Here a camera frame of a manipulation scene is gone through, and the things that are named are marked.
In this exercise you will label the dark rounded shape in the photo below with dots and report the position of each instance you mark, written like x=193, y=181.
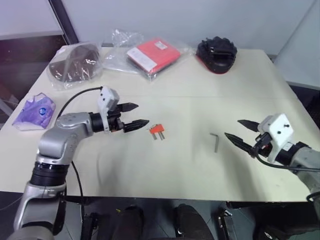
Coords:
x=191, y=221

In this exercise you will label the small red block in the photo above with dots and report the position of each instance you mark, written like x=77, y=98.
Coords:
x=157, y=128

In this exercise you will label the dark window frame post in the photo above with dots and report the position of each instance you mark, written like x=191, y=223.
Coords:
x=65, y=21

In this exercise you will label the empty clear plastic bag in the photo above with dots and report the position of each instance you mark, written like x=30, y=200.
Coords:
x=123, y=37

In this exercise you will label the black metal bracket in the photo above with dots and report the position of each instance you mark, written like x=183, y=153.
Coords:
x=226, y=222

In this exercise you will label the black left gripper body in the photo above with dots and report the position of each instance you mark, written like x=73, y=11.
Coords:
x=115, y=121

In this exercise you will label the red box in plastic bag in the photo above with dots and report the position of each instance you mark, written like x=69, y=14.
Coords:
x=152, y=56

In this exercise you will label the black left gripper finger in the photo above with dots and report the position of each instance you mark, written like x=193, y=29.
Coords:
x=136, y=124
x=128, y=107

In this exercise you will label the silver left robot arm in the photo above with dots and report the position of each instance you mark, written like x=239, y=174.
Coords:
x=62, y=140

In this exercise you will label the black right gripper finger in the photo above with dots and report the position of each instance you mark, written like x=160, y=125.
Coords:
x=238, y=142
x=251, y=124

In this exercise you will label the purple item in plastic bag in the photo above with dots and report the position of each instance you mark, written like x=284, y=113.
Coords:
x=35, y=112

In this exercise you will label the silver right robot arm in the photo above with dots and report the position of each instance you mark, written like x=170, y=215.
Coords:
x=307, y=160

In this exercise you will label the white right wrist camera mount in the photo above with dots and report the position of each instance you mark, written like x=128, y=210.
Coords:
x=277, y=132

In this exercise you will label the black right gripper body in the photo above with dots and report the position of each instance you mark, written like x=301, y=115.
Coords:
x=262, y=145

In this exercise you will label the black object with red base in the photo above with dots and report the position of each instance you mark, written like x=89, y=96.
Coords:
x=216, y=55

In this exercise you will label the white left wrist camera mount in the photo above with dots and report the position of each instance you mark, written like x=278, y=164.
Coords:
x=108, y=98

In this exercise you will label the brown cap in plastic bag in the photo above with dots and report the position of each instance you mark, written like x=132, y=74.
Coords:
x=75, y=65

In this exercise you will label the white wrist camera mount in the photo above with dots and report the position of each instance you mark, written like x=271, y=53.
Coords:
x=108, y=98
x=277, y=132

